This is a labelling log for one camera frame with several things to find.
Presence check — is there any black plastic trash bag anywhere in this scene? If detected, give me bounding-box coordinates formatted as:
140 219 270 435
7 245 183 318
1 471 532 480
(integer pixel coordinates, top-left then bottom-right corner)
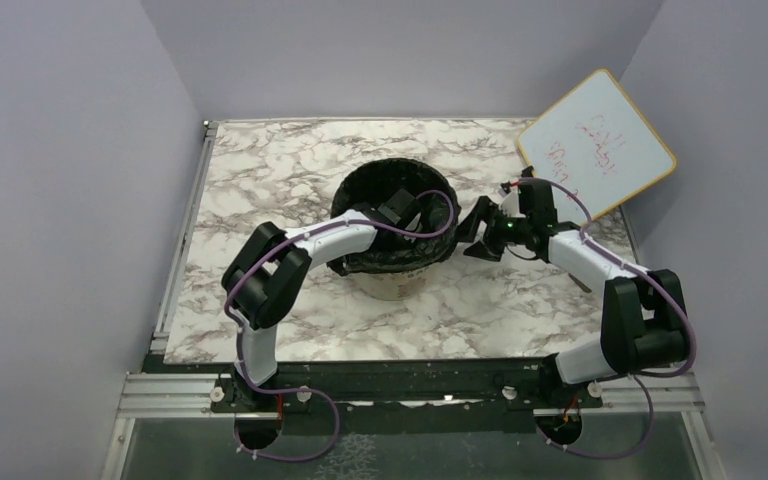
327 158 461 276

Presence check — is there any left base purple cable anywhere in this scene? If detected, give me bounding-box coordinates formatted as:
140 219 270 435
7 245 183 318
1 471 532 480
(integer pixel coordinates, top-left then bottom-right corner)
233 387 342 463

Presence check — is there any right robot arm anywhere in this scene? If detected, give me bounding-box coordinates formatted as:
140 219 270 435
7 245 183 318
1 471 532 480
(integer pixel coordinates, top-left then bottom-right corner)
456 177 696 407

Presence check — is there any small grey metal piece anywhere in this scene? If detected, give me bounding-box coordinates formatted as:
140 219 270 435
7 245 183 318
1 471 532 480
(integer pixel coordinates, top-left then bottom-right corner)
568 274 592 293

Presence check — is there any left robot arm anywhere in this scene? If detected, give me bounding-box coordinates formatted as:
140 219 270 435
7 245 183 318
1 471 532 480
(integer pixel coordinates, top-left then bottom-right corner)
221 189 459 411

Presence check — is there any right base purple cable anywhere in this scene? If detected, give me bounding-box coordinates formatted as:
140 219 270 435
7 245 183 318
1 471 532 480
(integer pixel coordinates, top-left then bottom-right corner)
534 374 656 461

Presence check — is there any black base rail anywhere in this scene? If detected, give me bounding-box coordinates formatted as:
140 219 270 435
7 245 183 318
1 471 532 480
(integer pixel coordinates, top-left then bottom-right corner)
143 355 606 437

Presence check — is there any white board with wooden frame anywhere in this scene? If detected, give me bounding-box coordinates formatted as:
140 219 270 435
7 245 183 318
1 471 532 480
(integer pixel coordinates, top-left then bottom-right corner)
517 69 676 225

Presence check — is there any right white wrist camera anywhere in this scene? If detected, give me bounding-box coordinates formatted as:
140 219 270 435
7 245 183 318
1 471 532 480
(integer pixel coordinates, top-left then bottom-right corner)
499 180 520 216

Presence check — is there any beige round trash bin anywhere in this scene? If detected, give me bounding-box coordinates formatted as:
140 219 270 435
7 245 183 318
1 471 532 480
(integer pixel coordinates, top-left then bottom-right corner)
350 266 432 301

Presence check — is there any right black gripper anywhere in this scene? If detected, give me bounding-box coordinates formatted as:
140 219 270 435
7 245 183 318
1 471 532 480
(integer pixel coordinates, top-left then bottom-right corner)
445 196 531 263

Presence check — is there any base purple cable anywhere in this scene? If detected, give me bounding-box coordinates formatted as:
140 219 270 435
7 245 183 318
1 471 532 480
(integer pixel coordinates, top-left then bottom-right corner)
534 374 656 461
233 387 342 463

